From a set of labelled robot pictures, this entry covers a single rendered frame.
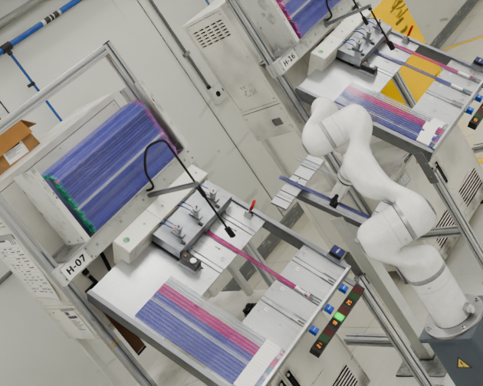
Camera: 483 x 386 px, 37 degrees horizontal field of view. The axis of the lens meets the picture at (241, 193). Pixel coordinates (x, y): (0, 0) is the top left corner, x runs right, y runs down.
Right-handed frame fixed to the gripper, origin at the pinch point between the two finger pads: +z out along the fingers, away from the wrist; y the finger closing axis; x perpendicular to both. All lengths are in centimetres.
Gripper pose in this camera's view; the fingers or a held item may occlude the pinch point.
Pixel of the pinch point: (335, 201)
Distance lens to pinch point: 295.1
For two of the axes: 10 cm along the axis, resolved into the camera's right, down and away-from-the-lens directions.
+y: -5.1, 6.0, -6.2
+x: 8.3, 5.2, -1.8
